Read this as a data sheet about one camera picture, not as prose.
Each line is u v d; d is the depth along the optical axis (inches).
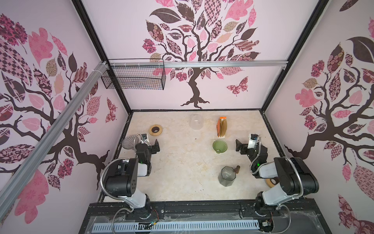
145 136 31.8
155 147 34.2
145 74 37.3
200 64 37.0
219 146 36.1
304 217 28.3
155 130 42.0
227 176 30.0
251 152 32.8
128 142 38.3
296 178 17.2
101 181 16.8
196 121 44.3
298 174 17.2
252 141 31.3
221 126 39.7
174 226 27.5
